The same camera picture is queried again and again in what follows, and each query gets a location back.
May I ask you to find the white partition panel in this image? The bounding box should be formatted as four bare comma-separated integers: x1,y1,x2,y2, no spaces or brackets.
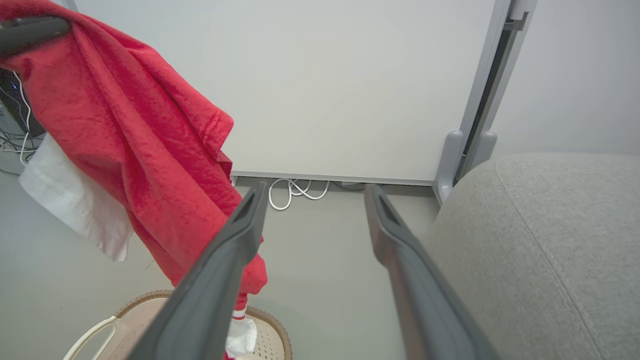
72,0,539,187

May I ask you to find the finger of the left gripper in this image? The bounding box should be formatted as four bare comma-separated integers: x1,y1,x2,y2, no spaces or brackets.
0,15,71,57

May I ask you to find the black device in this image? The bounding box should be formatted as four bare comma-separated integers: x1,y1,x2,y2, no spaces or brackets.
0,67,47,139

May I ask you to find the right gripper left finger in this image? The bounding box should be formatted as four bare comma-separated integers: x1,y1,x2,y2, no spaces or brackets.
127,181,269,360

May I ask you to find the thick white looped cable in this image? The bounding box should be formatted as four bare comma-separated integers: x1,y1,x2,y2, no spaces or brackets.
268,178,331,211

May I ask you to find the red white shirt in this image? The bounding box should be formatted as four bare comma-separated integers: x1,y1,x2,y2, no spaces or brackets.
0,0,269,360

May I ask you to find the grey partition foot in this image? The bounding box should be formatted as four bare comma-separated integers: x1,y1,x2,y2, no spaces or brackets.
434,130,467,204
462,130,499,177

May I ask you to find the cream basket brown rim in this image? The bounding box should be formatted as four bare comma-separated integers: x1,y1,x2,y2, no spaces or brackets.
62,290,294,360

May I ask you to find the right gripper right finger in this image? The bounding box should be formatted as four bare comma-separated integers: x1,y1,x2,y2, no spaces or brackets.
363,183,501,360

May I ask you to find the thin white cable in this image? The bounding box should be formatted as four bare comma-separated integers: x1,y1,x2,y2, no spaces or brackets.
11,71,34,166

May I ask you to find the grey fabric sofa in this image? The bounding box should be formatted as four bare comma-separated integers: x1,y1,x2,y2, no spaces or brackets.
422,152,640,360

